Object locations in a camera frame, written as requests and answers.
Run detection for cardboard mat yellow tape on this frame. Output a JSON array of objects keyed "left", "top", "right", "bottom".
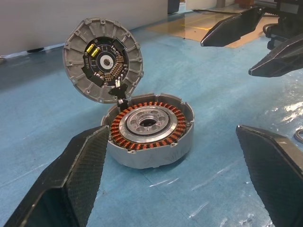
[{"left": 146, "top": 9, "right": 279, "bottom": 50}]

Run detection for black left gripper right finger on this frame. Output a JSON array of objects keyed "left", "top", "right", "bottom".
[{"left": 236, "top": 124, "right": 303, "bottom": 227}]

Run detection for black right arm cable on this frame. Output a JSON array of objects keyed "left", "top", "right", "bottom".
[{"left": 263, "top": 22, "right": 281, "bottom": 36}]

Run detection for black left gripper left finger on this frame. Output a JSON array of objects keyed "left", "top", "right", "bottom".
[{"left": 4, "top": 124, "right": 110, "bottom": 227}]

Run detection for dark grey pillar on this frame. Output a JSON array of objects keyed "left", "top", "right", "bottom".
[{"left": 167, "top": 0, "right": 181, "bottom": 14}]

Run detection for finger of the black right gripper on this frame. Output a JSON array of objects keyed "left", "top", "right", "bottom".
[
  {"left": 248, "top": 34, "right": 303, "bottom": 78},
  {"left": 200, "top": 6, "right": 266, "bottom": 47}
]

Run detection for silver motor base copper windings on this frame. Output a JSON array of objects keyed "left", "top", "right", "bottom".
[{"left": 101, "top": 92, "right": 195, "bottom": 169}]

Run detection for long black cable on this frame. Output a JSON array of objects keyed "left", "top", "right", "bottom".
[{"left": 193, "top": 8, "right": 247, "bottom": 14}]

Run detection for narrow white panel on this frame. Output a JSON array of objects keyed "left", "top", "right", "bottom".
[{"left": 186, "top": 0, "right": 220, "bottom": 11}]

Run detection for large white panel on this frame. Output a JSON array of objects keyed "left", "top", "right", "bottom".
[{"left": 0, "top": 0, "right": 169, "bottom": 56}]

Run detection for grey round metal part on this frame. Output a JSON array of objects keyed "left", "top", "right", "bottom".
[{"left": 62, "top": 17, "right": 144, "bottom": 106}]

